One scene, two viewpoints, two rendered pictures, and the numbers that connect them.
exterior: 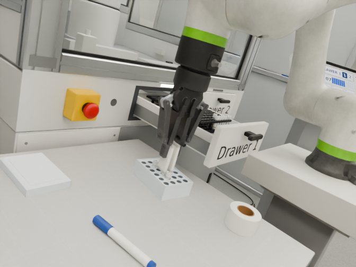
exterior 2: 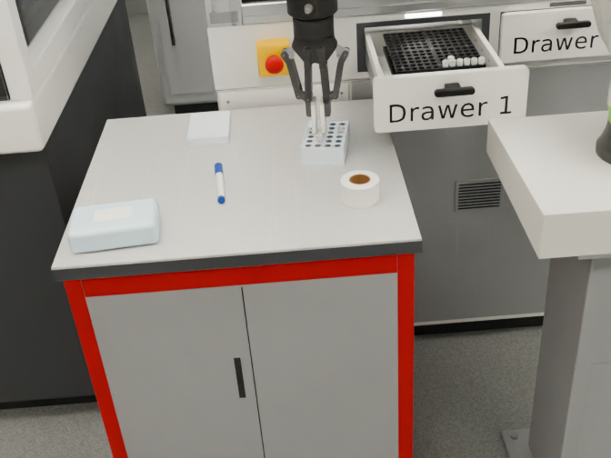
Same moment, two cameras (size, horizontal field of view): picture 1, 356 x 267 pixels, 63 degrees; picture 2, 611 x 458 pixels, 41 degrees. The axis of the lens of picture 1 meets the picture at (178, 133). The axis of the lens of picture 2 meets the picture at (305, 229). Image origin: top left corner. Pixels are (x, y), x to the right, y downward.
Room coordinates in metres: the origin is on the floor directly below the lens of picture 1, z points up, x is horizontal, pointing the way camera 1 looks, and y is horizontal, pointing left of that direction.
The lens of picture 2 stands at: (-0.27, -1.15, 1.52)
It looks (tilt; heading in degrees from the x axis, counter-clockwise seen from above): 33 degrees down; 54
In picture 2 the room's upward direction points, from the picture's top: 4 degrees counter-clockwise
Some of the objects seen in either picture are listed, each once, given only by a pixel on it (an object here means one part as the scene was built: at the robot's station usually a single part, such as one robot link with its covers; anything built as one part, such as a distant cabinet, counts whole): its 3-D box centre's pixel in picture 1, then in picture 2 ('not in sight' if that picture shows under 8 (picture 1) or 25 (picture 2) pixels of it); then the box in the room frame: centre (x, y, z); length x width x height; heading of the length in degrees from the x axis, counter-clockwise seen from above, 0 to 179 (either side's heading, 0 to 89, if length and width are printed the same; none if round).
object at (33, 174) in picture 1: (34, 172); (209, 127); (0.51, 0.25, 0.77); 0.13 x 0.09 x 0.02; 55
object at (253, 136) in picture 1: (251, 135); (453, 89); (0.77, -0.20, 0.91); 0.07 x 0.04 x 0.01; 144
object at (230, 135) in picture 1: (239, 141); (449, 99); (0.79, -0.17, 0.87); 0.29 x 0.02 x 0.11; 144
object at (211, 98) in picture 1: (214, 105); (565, 33); (1.22, -0.12, 0.87); 0.29 x 0.02 x 0.11; 144
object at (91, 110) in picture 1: (90, 109); (274, 64); (0.67, 0.22, 0.88); 0.04 x 0.03 x 0.04; 144
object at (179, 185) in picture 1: (162, 177); (325, 141); (0.63, 0.01, 0.78); 0.12 x 0.08 x 0.04; 44
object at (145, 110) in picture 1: (184, 117); (430, 63); (0.91, 0.00, 0.86); 0.40 x 0.26 x 0.06; 54
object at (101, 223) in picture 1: (122, 241); (219, 182); (0.39, 0.04, 0.77); 0.14 x 0.02 x 0.02; 59
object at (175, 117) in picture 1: (174, 120); (308, 73); (0.60, 0.02, 0.93); 0.04 x 0.01 x 0.11; 44
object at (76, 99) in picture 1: (82, 105); (274, 57); (0.69, 0.25, 0.88); 0.07 x 0.05 x 0.07; 144
